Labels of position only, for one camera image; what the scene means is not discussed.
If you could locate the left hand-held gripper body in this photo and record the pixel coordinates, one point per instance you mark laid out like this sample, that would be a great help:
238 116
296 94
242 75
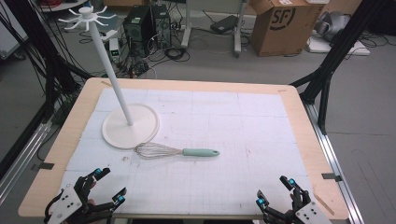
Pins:
67 202

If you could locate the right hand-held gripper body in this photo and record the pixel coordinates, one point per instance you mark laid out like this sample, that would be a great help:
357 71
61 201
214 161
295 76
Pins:
313 214

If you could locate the white hook rack stand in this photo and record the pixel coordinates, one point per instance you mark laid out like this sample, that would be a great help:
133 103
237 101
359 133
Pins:
124 132

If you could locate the person's right hand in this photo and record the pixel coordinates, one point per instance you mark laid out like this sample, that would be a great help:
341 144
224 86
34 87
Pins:
291 196

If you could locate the person's left hand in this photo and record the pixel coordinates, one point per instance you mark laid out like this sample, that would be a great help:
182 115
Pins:
91 202

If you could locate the thin wooden strip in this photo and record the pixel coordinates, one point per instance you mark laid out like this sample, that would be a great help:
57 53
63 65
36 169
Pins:
323 203

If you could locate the black table clamp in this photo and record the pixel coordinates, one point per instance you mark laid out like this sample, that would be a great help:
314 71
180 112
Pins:
330 176
45 165

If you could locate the white grid mat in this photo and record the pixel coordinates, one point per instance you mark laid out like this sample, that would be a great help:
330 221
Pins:
218 124

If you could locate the small white device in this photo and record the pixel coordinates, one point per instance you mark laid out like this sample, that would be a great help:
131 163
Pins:
114 48

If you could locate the white foam board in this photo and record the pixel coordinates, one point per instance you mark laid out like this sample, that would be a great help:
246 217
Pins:
330 46

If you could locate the large black computer tower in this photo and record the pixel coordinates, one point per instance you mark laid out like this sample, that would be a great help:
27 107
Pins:
137 28

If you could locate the cardboard box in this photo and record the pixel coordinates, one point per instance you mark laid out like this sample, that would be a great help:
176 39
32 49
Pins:
280 28

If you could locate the white stand leg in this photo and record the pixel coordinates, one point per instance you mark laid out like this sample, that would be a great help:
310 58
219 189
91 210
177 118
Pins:
238 34
186 28

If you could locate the narrow black computer tower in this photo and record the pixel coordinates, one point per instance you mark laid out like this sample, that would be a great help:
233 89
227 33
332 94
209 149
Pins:
162 25

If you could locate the grey bag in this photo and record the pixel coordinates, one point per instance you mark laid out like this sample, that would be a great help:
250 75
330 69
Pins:
331 23

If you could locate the flat black device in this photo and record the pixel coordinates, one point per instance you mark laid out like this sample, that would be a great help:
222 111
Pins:
224 24

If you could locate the aluminium rail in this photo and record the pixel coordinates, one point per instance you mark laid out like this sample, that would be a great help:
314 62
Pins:
21 158
336 174

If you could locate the black metal frame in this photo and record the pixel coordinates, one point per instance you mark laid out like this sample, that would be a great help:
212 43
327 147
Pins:
34 37
337 53

